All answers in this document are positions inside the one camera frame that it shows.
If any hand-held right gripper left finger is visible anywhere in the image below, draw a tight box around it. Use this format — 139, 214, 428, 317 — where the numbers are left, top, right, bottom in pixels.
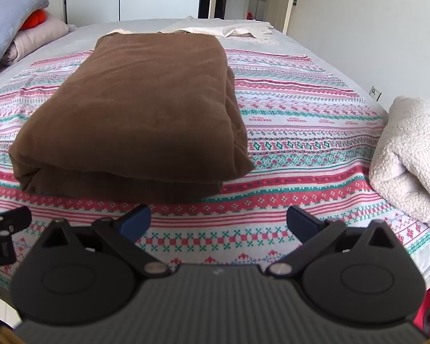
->
39, 204, 170, 278

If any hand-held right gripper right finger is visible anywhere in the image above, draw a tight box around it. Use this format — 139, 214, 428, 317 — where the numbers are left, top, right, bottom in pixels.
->
266, 205, 405, 276

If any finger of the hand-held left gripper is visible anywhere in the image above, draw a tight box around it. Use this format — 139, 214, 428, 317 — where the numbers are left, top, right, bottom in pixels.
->
0, 206, 33, 239

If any brown jacket with fur collar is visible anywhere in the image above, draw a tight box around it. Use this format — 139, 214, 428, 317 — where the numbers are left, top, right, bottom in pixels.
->
8, 29, 256, 202

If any patterned pink green blanket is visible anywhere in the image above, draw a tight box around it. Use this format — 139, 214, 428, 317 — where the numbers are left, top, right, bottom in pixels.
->
0, 48, 430, 291

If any white fleece blanket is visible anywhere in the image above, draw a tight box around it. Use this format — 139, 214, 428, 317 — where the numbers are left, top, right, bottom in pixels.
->
368, 95, 430, 230

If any beige pillow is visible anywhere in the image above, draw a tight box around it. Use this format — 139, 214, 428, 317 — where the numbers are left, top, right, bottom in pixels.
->
0, 18, 70, 66

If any orange plush toy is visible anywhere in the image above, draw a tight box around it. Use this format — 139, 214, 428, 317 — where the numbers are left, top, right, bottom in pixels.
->
19, 8, 47, 31

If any folded grey blanket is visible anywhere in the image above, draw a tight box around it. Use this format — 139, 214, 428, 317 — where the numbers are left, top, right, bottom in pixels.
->
0, 0, 58, 85

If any white cloth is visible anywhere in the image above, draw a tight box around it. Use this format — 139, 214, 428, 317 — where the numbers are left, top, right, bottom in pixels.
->
157, 16, 275, 41

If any cream room door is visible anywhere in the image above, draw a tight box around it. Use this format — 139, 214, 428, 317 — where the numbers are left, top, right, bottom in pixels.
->
270, 0, 299, 34

